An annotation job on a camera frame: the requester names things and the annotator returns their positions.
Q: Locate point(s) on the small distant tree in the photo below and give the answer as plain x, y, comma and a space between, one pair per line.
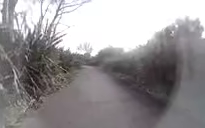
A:
85, 49

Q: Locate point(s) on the grey asphalt path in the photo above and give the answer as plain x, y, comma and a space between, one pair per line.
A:
93, 103

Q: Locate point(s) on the bare tree trunks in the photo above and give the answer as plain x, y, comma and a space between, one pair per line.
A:
5, 15

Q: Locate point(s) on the dense scrub bushes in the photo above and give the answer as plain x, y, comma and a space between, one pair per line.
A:
150, 63

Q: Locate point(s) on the tall flax plants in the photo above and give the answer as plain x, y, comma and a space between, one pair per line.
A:
30, 63

